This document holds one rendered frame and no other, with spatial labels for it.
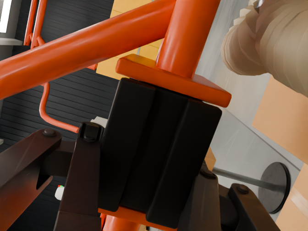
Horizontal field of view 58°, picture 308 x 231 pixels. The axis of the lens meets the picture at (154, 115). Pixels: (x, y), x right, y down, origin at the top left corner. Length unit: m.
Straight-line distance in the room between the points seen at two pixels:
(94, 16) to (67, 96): 3.20
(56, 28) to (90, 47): 11.08
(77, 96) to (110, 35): 11.03
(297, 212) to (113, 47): 1.06
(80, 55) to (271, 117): 0.23
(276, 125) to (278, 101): 0.03
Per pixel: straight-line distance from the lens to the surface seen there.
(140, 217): 0.16
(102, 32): 0.17
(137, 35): 0.17
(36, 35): 8.31
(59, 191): 9.09
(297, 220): 1.16
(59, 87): 11.37
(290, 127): 0.29
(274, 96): 0.34
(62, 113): 11.50
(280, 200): 2.26
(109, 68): 7.54
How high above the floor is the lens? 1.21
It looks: 4 degrees down
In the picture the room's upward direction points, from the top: 73 degrees counter-clockwise
